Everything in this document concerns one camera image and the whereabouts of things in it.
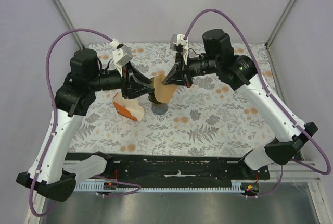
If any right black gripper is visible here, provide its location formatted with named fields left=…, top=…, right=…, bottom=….
left=163, top=51, right=220, bottom=89

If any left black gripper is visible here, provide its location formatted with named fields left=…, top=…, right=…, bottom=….
left=89, top=61, right=155, bottom=99

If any brown paper coffee filter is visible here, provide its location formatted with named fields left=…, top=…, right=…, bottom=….
left=153, top=74, right=178, bottom=104

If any orange coffee filter box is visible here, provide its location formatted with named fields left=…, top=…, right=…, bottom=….
left=112, top=92, right=145, bottom=122

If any dark glass dripper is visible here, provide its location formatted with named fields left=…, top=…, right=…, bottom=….
left=148, top=76, right=168, bottom=104

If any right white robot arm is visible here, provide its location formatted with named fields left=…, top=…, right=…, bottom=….
left=162, top=29, right=318, bottom=179

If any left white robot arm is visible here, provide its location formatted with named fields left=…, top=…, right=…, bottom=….
left=16, top=45, right=154, bottom=202

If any floral patterned table mat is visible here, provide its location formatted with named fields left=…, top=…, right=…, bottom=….
left=68, top=42, right=283, bottom=158

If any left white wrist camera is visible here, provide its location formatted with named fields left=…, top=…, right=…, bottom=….
left=110, top=38, right=133, bottom=77

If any black mounting base plate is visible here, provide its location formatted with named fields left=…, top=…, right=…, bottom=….
left=102, top=154, right=270, bottom=188

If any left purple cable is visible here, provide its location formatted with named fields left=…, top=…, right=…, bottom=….
left=29, top=28, right=143, bottom=217

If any purple cable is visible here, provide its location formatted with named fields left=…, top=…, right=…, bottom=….
left=183, top=9, right=332, bottom=200
left=29, top=28, right=143, bottom=217

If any white slotted cable duct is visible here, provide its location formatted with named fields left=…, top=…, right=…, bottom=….
left=72, top=179, right=248, bottom=192

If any left aluminium frame post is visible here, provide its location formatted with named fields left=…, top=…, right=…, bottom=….
left=36, top=0, right=86, bottom=49

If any aluminium frame post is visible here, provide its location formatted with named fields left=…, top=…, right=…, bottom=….
left=265, top=0, right=298, bottom=49
left=36, top=0, right=86, bottom=49

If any right aluminium frame post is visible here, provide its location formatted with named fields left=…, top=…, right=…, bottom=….
left=265, top=0, right=298, bottom=49

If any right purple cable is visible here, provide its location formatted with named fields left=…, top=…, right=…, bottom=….
left=183, top=9, right=332, bottom=200

